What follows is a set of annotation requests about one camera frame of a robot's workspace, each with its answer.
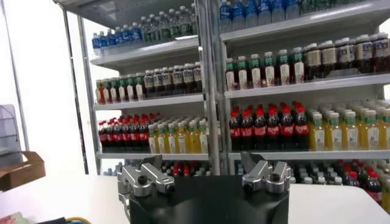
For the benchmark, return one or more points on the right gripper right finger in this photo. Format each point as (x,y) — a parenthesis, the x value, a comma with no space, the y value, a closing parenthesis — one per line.
(259,175)

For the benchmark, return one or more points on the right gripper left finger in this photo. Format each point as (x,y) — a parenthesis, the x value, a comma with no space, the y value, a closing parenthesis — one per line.
(158,179)

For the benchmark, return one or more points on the green t-shirt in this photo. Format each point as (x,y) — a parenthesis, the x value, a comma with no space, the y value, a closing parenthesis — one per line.
(15,219)

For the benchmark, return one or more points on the red-cap cola bottle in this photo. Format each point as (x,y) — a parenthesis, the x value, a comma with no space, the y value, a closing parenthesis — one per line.
(301,130)
(135,137)
(103,137)
(111,137)
(186,170)
(273,131)
(260,131)
(177,170)
(353,179)
(247,132)
(235,132)
(126,137)
(144,136)
(286,130)
(119,137)
(373,185)

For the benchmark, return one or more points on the yellow juice bottle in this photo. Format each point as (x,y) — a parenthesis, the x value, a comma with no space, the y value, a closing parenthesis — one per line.
(203,141)
(385,135)
(193,141)
(153,143)
(162,143)
(350,137)
(182,142)
(172,142)
(386,194)
(334,137)
(369,137)
(317,137)

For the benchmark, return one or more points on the grey metal shelf rack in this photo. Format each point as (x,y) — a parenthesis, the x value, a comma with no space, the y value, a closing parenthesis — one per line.
(152,103)
(304,85)

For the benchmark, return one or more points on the dark bottle blue white label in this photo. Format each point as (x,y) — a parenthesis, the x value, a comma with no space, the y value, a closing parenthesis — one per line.
(158,82)
(197,76)
(345,54)
(363,51)
(188,77)
(177,79)
(167,80)
(381,50)
(149,83)

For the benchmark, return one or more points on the black slanted pole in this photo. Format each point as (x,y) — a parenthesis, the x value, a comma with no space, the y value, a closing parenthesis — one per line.
(75,91)

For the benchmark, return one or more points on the dark bottle beige label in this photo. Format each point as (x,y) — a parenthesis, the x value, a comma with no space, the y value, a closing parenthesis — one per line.
(313,59)
(328,56)

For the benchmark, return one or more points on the brown cardboard box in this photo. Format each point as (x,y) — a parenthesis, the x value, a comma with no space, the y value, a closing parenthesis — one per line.
(22,176)

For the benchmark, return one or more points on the blue-label water bottle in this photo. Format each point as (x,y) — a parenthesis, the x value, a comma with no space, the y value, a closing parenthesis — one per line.
(111,39)
(119,36)
(136,32)
(251,12)
(128,34)
(264,10)
(226,15)
(238,13)
(292,8)
(96,42)
(278,9)
(104,41)

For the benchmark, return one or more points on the green-label water bottle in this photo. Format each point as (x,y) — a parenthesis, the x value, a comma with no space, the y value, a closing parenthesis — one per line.
(185,22)
(174,25)
(164,27)
(145,32)
(154,30)
(320,5)
(194,20)
(306,6)

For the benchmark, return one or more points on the grey slanted frame bar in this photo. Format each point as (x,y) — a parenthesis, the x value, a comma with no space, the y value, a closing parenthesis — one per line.
(15,76)

